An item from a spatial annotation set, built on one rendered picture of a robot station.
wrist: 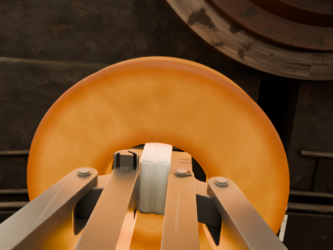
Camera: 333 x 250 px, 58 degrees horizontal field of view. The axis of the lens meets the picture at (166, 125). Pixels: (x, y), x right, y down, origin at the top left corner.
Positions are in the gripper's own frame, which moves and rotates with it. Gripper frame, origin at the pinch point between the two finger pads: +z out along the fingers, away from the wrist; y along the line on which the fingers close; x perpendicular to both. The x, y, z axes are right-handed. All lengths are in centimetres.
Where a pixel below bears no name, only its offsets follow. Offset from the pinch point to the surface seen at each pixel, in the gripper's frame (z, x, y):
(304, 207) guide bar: 19.2, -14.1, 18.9
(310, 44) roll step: 18.4, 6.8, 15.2
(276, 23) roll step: 18.5, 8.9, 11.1
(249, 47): 20.1, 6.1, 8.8
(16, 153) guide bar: 27.5, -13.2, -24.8
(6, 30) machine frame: 35.3, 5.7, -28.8
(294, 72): 20.0, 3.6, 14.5
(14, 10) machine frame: 35.5, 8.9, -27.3
